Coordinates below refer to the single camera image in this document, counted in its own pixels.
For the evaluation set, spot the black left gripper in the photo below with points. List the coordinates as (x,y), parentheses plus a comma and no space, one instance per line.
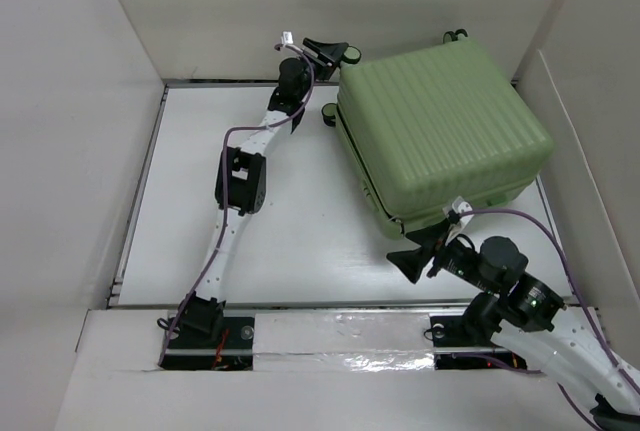
(331,56)

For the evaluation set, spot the green suitcase with blue lining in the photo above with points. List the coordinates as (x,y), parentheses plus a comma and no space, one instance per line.
(425,127)

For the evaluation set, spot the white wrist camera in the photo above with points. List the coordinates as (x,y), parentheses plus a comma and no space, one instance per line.
(458,213)
(286,42)

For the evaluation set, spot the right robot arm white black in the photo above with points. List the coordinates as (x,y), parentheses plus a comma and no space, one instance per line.
(518,312)

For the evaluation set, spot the metal base rail with foil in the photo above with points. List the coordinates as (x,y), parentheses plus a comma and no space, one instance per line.
(333,340)

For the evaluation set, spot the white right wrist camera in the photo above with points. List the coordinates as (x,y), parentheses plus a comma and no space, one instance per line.
(458,213)

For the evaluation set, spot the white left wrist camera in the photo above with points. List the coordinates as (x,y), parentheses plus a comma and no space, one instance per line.
(286,42)

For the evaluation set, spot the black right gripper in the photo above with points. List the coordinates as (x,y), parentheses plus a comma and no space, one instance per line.
(410,262)

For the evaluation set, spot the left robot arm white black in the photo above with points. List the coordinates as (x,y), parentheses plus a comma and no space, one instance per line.
(240,188)

